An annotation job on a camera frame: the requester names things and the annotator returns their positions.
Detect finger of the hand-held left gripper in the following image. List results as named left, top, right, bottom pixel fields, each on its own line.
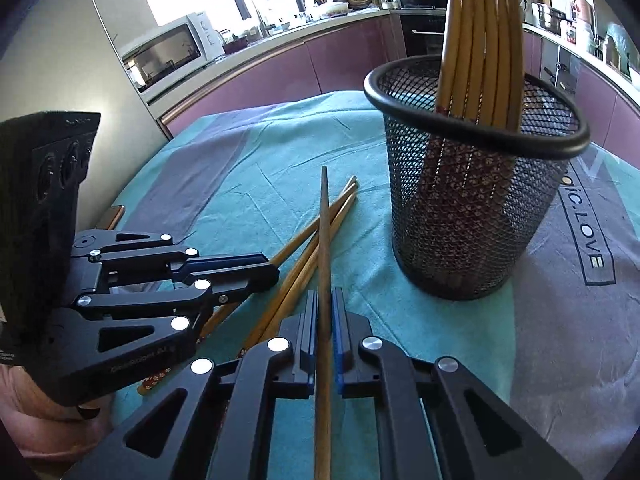
left=74, top=279, right=273, bottom=319
left=72, top=229, right=281, bottom=292

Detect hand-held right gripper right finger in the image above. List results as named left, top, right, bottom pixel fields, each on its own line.
left=330, top=287, right=551, bottom=480

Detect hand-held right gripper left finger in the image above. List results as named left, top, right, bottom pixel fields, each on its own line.
left=65, top=290, right=321, bottom=480

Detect wooden chopstick floral handle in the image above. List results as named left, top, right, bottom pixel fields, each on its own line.
left=137, top=175, right=358, bottom=396
left=252, top=192, right=358, bottom=348
left=242, top=183, right=360, bottom=356
left=312, top=165, right=335, bottom=480

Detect black mesh utensil holder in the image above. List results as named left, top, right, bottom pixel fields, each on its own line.
left=363, top=56, right=591, bottom=302

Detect bunch of wooden chopsticks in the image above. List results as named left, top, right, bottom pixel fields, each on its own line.
left=430, top=0, right=526, bottom=261

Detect person's left hand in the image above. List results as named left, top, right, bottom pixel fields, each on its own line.
left=0, top=362, right=115, bottom=462

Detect teal and purple tablecloth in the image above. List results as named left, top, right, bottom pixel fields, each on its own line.
left=107, top=91, right=640, bottom=480

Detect grey refrigerator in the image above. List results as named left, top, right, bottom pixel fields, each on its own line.
left=0, top=0, right=173, bottom=233

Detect white microwave oven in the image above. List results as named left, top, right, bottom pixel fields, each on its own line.
left=120, top=12, right=226, bottom=93

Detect purple kitchen base cabinets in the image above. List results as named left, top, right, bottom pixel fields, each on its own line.
left=520, top=30, right=640, bottom=161
left=157, top=12, right=408, bottom=138

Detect steel kitchen faucet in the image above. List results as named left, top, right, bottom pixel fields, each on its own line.
left=252, top=0, right=273, bottom=31

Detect built-in black oven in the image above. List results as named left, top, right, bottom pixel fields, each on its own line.
left=400, top=12, right=448, bottom=58

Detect steel stock pot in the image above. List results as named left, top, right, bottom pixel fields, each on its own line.
left=532, top=2, right=566, bottom=31

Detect mint green appliance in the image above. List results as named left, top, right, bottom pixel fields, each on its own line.
left=605, top=22, right=637, bottom=73

